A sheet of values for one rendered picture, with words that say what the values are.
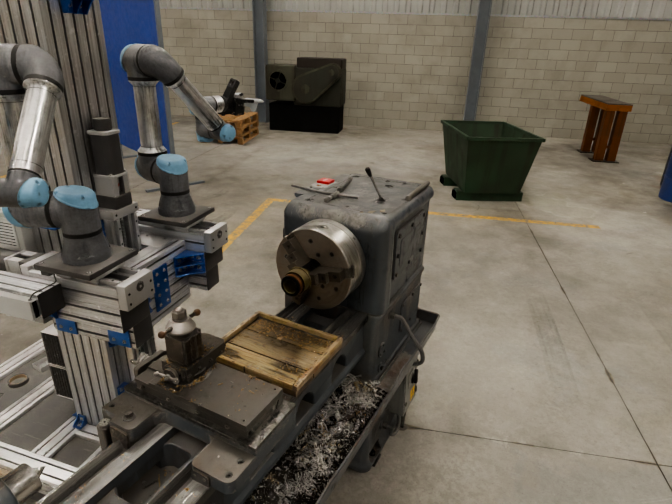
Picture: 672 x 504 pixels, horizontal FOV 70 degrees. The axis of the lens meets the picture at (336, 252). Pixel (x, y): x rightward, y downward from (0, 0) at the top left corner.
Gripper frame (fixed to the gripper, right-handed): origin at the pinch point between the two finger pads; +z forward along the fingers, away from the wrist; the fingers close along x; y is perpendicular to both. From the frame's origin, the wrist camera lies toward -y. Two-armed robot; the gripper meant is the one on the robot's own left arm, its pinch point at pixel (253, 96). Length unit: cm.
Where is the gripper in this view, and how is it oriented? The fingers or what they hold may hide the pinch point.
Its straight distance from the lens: 248.6
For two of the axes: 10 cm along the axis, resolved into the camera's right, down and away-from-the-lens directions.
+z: 6.3, -2.9, 7.2
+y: -1.4, 8.7, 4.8
